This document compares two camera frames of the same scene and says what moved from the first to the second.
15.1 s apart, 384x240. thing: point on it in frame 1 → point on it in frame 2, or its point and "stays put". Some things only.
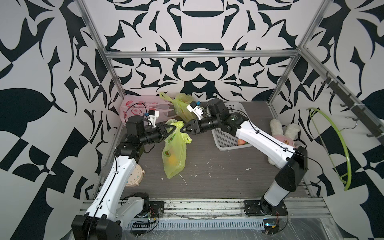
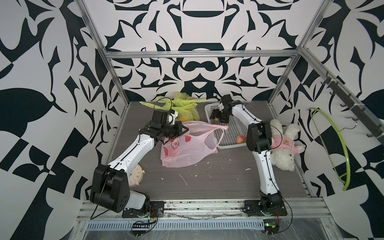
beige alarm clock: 135,177 stays put
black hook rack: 355,108 stays put
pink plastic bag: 139,105 → 203,138
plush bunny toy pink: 290,132 stays put
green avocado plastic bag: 174,150 → 187,113
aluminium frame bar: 200,54 stays put
